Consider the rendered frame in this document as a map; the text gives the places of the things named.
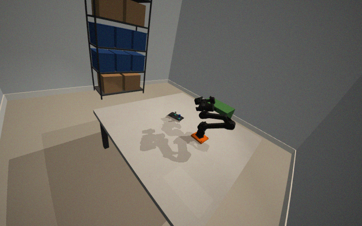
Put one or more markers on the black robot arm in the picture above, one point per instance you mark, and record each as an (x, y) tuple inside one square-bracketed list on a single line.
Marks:
[(228, 124)]

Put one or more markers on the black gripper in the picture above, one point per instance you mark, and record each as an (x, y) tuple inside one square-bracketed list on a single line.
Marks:
[(200, 100)]

